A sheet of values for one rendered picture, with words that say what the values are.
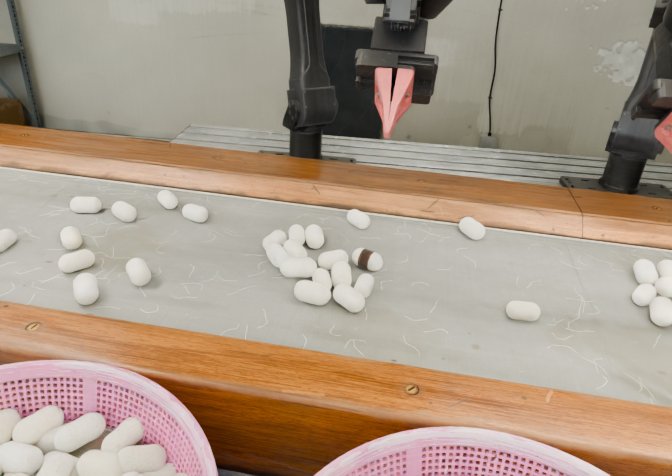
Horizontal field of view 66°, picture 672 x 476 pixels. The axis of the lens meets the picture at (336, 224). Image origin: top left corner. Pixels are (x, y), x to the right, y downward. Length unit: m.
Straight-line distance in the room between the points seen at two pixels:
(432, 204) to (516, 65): 1.99
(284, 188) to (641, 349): 0.45
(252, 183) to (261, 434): 0.39
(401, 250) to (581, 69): 2.19
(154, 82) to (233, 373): 2.50
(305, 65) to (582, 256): 0.55
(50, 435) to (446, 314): 0.34
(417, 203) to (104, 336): 0.42
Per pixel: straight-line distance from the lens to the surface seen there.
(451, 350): 0.48
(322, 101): 0.94
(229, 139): 1.16
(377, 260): 0.55
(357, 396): 0.39
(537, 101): 2.70
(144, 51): 2.82
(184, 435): 0.38
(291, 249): 0.56
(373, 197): 0.69
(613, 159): 1.08
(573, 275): 0.63
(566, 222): 0.72
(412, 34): 0.68
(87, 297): 0.52
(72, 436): 0.42
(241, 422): 0.42
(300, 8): 0.94
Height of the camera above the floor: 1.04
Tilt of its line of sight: 28 degrees down
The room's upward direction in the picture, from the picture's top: 4 degrees clockwise
